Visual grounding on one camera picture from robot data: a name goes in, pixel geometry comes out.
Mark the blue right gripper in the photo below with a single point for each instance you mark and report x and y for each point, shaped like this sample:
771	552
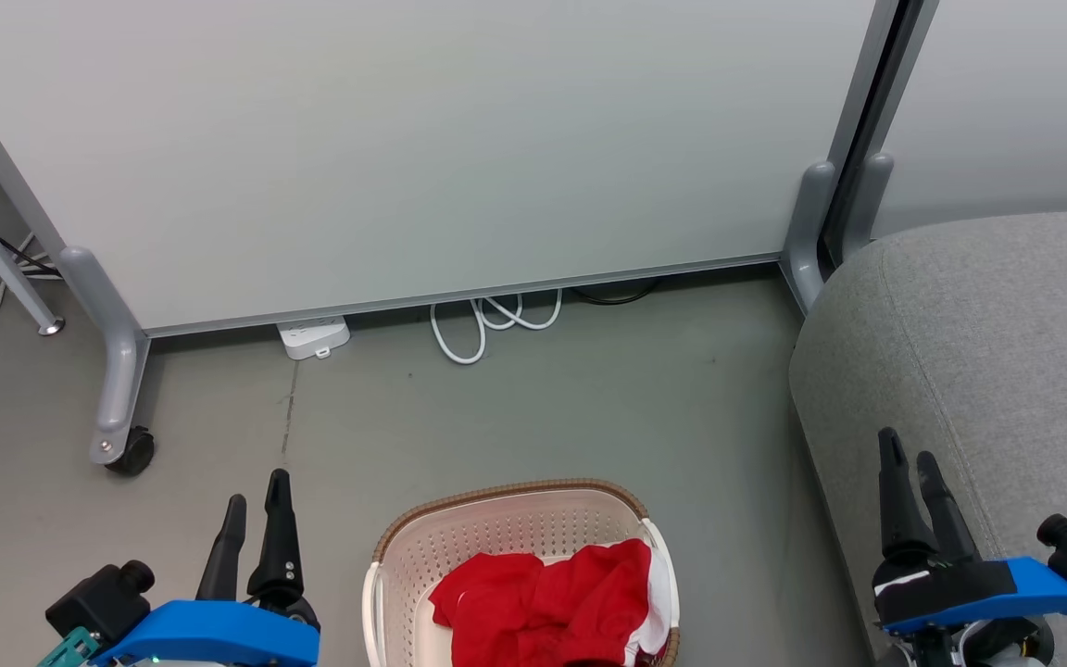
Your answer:
969	593

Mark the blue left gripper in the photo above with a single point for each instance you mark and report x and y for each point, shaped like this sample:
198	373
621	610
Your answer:
219	639

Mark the red and white garment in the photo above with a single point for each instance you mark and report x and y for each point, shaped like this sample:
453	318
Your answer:
612	593

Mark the grey fabric sofa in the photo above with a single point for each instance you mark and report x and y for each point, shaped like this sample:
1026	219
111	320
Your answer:
987	352

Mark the black caster wheel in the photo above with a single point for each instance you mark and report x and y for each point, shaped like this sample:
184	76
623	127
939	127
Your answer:
133	452

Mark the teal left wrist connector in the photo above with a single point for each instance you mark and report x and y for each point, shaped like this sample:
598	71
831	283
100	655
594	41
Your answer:
70	650

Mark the white power strip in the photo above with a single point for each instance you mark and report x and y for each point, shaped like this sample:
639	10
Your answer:
313	336

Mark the grey partition leg with caster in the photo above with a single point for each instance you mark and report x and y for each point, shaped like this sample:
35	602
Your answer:
117	371

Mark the white plastic laundry basket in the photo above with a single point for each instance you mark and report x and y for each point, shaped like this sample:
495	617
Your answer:
496	528

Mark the short grey partition leg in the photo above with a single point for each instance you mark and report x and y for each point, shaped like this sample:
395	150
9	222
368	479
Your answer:
809	232

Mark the grey leg of narrow partition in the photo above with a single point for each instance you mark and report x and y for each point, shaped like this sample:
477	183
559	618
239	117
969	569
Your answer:
867	204

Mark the narrow white partition panel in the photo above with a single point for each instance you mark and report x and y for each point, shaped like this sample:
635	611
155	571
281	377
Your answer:
1006	102

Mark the large white partition panel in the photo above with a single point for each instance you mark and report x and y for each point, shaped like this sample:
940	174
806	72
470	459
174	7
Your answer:
422	148

